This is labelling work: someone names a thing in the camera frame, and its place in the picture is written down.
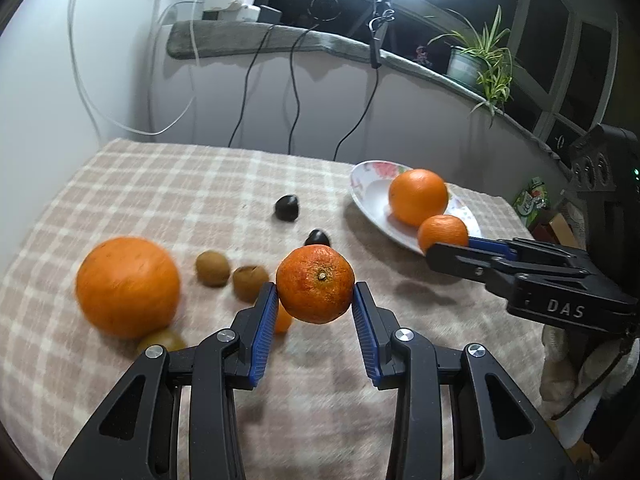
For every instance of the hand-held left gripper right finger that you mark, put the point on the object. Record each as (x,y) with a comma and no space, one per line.
(367,345)

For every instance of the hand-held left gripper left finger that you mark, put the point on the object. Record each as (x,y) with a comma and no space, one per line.
(265,335)

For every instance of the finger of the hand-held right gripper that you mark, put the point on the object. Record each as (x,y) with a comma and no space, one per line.
(465,262)
(492,246)

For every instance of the tiny orange kumquat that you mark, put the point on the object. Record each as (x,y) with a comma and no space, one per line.
(283,321)

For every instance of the small orange mandarin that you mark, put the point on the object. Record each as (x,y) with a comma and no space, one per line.
(442,232)

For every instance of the reddish orange mandarin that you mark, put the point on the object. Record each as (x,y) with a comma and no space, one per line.
(315,285)

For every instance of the speckled orange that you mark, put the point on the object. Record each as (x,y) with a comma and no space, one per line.
(417,197)

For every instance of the green-brown kiwi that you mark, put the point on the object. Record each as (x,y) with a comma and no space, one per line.
(167,340)

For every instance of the dark chestnut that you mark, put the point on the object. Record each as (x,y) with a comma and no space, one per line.
(318,236)
(286,207)

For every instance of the white floral plate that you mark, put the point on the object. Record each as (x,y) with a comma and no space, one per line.
(370,195)

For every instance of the large smooth orange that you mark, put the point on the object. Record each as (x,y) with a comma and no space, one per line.
(127,287)

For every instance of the brown cardboard box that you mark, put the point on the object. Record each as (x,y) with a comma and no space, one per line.
(557,230)

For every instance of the green carton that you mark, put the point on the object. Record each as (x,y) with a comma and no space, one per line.
(532,202)

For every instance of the beige checked blanket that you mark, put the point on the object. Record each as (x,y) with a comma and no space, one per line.
(150,195)

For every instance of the potted spider plant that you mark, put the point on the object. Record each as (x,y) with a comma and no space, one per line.
(462,62)

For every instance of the small figurine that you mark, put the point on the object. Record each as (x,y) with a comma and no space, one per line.
(422,55)

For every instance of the grey stone windowsill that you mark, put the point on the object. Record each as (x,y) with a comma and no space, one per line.
(225,40)

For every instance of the black power adapter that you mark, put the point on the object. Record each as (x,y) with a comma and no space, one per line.
(270,14)

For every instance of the window frame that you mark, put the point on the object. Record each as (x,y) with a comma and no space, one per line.
(525,10)

